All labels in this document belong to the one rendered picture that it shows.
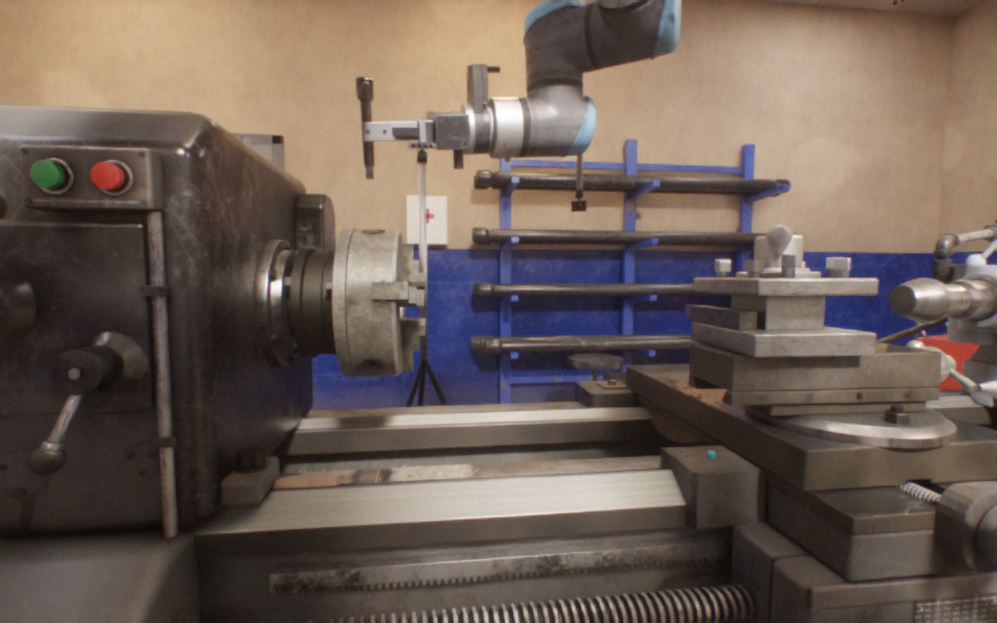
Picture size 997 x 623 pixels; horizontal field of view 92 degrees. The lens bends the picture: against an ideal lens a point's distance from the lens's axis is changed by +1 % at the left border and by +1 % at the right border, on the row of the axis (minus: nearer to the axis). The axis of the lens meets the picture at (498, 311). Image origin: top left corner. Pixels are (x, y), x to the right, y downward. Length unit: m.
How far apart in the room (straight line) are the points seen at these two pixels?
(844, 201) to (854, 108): 0.79
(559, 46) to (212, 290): 0.58
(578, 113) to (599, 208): 3.31
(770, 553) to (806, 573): 0.04
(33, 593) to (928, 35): 6.22
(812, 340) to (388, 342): 0.58
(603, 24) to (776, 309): 0.46
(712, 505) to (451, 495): 0.35
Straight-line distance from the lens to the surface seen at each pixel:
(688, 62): 4.70
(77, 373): 0.64
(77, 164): 0.68
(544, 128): 0.79
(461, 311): 3.87
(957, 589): 0.82
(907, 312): 1.25
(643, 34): 0.79
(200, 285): 0.66
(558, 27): 0.83
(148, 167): 0.65
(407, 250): 0.92
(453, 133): 0.74
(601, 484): 0.74
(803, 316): 0.77
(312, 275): 0.80
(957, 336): 1.53
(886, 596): 0.76
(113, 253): 0.67
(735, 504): 0.78
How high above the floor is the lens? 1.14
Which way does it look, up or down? 4 degrees down
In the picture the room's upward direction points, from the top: straight up
